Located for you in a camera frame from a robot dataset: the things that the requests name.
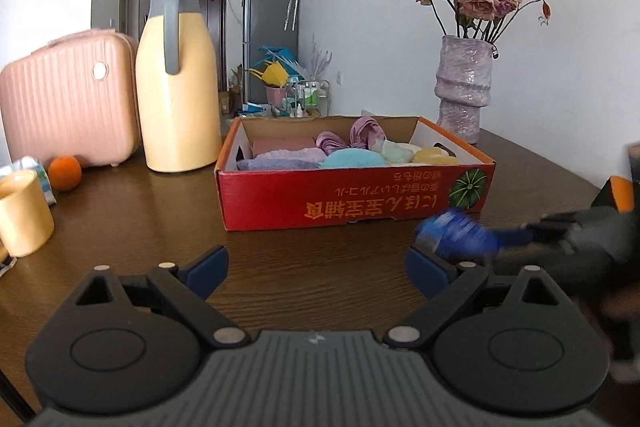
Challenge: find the yellow thermos jug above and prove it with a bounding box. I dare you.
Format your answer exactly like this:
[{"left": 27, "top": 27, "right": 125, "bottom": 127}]
[{"left": 135, "top": 0, "right": 223, "bottom": 174}]

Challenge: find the purple satin scrunchie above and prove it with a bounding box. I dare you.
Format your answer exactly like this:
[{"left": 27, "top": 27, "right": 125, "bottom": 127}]
[{"left": 315, "top": 117, "right": 388, "bottom": 155}]

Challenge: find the blue and yellow toy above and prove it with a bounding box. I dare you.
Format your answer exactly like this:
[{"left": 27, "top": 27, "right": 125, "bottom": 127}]
[{"left": 250, "top": 46, "right": 303, "bottom": 88}]

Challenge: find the small cart with bottles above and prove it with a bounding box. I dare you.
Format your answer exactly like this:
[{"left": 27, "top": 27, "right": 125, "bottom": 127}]
[{"left": 287, "top": 79, "right": 331, "bottom": 118}]

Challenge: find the pink ribbed suitcase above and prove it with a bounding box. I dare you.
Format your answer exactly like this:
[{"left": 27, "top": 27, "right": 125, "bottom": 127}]
[{"left": 0, "top": 29, "right": 141, "bottom": 168}]

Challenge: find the white and yellow plush toy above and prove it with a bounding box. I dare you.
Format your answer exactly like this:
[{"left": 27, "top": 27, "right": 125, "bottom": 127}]
[{"left": 411, "top": 146, "right": 461, "bottom": 166}]

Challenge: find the pale green mesh puff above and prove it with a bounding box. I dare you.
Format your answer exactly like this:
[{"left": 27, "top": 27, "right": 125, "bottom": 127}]
[{"left": 370, "top": 141, "right": 426, "bottom": 165}]

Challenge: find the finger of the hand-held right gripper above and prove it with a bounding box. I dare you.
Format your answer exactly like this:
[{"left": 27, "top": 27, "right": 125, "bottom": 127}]
[{"left": 415, "top": 208, "right": 538, "bottom": 267}]

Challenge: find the orange and black stand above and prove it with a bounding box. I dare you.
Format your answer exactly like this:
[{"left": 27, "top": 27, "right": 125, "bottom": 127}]
[{"left": 592, "top": 174, "right": 636, "bottom": 212}]

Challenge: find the pink layered sponge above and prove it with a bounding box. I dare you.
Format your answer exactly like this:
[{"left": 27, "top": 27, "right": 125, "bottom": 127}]
[{"left": 251, "top": 136, "right": 321, "bottom": 155}]

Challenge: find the orange fruit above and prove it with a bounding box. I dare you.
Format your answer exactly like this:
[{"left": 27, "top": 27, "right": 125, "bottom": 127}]
[{"left": 47, "top": 155, "right": 82, "bottom": 192}]

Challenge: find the grey refrigerator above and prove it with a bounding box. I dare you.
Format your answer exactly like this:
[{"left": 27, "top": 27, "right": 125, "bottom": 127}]
[{"left": 242, "top": 0, "right": 299, "bottom": 108}]

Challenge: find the teal soft sponge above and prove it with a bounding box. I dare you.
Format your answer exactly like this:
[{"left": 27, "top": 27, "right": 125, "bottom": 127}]
[{"left": 317, "top": 148, "right": 388, "bottom": 169}]

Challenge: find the blue white tissue pack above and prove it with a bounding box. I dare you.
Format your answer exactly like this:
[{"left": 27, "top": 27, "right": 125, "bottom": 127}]
[{"left": 0, "top": 157, "right": 57, "bottom": 206}]

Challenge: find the lilac fluffy cloth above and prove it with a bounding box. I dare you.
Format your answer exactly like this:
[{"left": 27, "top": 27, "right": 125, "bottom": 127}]
[{"left": 252, "top": 148, "right": 326, "bottom": 162}]

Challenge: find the yellow mug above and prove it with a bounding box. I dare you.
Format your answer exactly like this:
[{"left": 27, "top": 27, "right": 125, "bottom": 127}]
[{"left": 0, "top": 169, "right": 55, "bottom": 258}]

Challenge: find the dark wooden door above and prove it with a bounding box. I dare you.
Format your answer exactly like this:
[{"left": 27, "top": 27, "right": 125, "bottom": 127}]
[{"left": 192, "top": 0, "right": 228, "bottom": 100}]

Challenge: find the red cardboard box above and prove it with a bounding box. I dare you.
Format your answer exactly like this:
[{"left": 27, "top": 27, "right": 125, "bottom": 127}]
[{"left": 215, "top": 114, "right": 497, "bottom": 233}]

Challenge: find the pink textured vase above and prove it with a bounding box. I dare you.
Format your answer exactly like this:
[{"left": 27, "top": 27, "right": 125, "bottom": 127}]
[{"left": 434, "top": 35, "right": 496, "bottom": 145}]

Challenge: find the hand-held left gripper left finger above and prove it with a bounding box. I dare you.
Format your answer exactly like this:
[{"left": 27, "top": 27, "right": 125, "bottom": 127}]
[{"left": 75, "top": 245, "right": 251, "bottom": 350}]

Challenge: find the pale purple pampas grass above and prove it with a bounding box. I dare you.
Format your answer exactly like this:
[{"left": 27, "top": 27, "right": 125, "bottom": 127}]
[{"left": 302, "top": 32, "right": 333, "bottom": 80}]

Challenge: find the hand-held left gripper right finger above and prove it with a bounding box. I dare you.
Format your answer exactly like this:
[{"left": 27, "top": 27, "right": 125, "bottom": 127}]
[{"left": 382, "top": 245, "right": 564, "bottom": 350}]

